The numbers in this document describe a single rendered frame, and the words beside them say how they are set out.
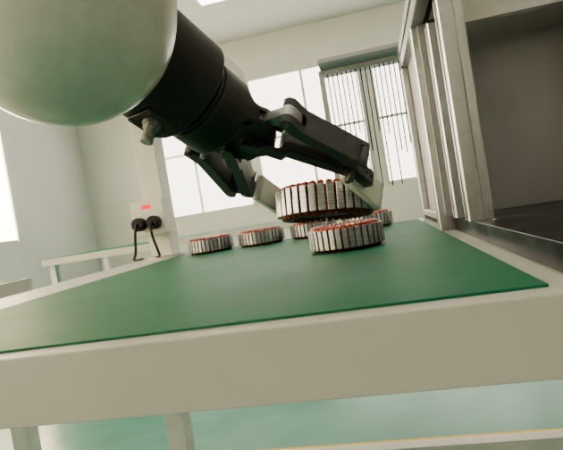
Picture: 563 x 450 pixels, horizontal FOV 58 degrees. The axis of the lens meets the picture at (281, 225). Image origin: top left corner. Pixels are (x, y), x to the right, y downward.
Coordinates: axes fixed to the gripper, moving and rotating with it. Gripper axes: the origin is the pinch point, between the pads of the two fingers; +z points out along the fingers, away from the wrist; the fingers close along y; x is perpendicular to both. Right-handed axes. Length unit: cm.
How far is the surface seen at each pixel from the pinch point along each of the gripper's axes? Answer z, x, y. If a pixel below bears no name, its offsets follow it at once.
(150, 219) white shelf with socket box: 24, 18, -72
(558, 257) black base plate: -4.8, -10.8, 24.4
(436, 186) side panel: 26.4, 14.8, 0.9
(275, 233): 40, 17, -44
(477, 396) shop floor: 163, 0, -40
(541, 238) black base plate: -3.0, -8.6, 22.9
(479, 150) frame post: 12.8, 10.7, 12.4
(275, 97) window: 360, 397, -398
